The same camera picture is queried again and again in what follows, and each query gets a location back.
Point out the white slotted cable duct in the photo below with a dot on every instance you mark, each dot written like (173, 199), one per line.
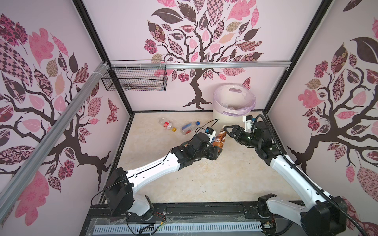
(175, 228)

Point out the back aluminium rail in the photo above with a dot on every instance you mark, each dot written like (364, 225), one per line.
(208, 65)

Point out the white bin with purple liner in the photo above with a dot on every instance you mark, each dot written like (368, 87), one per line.
(230, 103)

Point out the left aluminium rail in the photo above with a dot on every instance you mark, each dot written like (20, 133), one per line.
(21, 179)

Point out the red-label yellow-cap bottle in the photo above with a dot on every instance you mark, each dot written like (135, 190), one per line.
(167, 124)

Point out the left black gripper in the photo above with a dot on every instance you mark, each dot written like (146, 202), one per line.
(213, 155)

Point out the brown coffee bottle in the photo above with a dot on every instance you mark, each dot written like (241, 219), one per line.
(219, 140)

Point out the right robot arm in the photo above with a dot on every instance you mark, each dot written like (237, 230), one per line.
(320, 215)

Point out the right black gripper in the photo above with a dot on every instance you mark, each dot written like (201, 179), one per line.
(236, 134)

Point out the aluminium rail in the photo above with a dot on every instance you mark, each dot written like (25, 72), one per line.
(21, 179)
(208, 65)

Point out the blue-cap clear bottle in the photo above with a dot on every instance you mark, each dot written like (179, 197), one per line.
(188, 128)

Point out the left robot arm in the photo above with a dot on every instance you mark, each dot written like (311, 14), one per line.
(122, 186)

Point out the black wire basket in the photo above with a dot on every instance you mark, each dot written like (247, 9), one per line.
(136, 75)

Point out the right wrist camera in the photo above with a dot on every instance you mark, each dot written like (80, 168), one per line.
(248, 121)

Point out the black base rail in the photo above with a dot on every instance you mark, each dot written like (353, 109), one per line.
(275, 225)

